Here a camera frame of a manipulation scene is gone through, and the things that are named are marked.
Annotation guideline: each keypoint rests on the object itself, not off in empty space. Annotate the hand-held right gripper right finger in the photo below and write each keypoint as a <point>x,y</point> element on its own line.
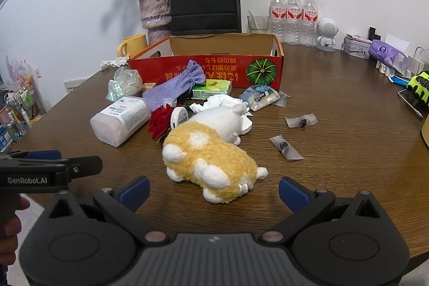
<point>293,194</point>

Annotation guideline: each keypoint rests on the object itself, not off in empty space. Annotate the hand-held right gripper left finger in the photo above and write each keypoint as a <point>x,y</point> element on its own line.
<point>135,192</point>

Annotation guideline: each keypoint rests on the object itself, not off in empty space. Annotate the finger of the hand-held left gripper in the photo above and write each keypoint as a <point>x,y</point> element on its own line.
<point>87,165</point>
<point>43,154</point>

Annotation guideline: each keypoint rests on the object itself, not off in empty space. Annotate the white plastic canister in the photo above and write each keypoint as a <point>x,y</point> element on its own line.
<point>117,121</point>

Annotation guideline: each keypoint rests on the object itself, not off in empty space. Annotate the red fabric rose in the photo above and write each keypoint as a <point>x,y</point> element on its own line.
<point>161,123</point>

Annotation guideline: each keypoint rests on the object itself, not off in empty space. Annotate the yellow white plush toy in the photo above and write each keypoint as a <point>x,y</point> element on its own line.
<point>207,152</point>

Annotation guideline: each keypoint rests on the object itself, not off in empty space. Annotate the clear plastic bag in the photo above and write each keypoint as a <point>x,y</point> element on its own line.
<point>125,83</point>

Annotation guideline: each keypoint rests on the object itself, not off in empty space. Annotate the blue white snack packet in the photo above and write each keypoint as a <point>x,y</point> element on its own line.
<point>259,96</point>

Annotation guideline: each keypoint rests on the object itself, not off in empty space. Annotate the purple knitted cloth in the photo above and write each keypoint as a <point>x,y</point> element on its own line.
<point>167,88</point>

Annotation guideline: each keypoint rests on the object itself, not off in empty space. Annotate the white tissue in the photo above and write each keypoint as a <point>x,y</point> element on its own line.
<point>221,101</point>
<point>114,62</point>

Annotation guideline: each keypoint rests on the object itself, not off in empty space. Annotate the green tissue packet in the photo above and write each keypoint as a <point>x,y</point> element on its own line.
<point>211,88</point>

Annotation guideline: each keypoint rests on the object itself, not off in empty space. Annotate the red cardboard box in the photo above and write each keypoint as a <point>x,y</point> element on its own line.
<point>218,71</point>

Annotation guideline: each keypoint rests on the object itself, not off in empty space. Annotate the person's left hand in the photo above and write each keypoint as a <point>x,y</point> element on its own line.
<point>10,235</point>

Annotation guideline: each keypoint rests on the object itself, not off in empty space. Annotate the small clear packet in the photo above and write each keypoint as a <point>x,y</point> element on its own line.
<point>301,121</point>
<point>286,148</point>

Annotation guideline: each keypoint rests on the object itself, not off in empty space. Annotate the white round case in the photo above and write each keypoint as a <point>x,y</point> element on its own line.
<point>179,116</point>

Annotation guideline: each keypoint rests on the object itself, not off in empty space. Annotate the clear plastic wrapper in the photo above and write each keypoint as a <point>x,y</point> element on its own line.
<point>282,99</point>

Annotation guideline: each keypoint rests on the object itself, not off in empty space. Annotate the yellow mug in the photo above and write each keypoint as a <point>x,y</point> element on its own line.
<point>135,44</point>

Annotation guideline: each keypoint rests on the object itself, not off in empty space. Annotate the beige round object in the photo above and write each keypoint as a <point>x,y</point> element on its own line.
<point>426,132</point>

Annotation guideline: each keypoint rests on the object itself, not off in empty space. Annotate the strip of small white vials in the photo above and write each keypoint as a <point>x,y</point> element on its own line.
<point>385,69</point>

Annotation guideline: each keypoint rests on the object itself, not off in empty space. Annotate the blue white tube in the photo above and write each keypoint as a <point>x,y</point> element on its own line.
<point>398,80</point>

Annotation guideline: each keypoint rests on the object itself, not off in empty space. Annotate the grey printed tin box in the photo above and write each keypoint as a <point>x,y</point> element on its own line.
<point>355,49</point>

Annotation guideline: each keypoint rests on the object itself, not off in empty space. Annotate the green black glove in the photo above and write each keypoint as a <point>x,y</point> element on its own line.
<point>419,86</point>

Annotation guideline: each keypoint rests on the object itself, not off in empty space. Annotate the purple white ceramic vase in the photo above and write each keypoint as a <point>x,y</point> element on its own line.
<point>154,11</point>

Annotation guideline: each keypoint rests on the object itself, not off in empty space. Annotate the pink white case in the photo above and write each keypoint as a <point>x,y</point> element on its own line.
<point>358,38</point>

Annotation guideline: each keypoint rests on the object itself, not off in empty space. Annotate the white robot figure speaker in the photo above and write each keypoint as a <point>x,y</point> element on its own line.
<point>327,28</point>

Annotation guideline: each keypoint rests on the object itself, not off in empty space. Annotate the purple tissue pack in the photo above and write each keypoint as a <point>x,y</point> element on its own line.
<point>385,51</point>

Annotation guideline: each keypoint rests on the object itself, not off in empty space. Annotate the glass cup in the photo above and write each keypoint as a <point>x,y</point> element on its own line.
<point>258,26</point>

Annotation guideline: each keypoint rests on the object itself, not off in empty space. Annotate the clear water bottle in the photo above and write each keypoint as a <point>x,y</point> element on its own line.
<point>310,19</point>
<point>294,18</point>
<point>277,16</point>

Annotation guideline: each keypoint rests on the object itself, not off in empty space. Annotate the white charger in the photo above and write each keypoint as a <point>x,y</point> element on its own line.
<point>417,66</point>

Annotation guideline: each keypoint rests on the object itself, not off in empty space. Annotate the black box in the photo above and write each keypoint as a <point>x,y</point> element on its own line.
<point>372,33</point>

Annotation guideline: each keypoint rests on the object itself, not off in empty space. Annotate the white spoon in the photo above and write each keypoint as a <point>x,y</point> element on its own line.
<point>253,17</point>

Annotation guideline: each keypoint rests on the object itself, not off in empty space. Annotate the white paper box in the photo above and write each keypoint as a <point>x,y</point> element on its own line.
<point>398,41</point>

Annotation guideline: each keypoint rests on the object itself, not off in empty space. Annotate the white wall outlet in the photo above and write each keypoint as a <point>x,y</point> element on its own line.
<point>38,72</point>

